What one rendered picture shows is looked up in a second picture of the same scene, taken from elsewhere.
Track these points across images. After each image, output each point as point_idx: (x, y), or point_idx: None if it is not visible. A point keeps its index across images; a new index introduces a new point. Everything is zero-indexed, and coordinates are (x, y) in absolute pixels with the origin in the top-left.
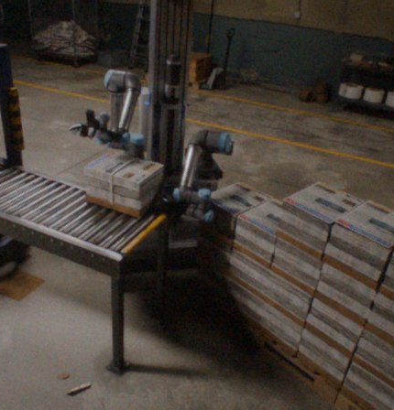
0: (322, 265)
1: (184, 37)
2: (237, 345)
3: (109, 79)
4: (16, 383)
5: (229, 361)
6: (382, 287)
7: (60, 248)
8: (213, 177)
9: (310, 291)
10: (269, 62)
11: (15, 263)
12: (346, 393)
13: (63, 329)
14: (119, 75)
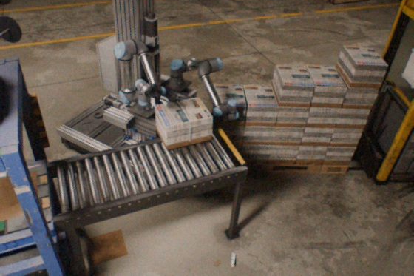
0: (310, 109)
1: None
2: (260, 178)
3: (124, 51)
4: None
5: (267, 188)
6: (344, 105)
7: (201, 187)
8: (190, 88)
9: (303, 125)
10: None
11: (80, 236)
12: (326, 163)
13: (179, 243)
14: (131, 45)
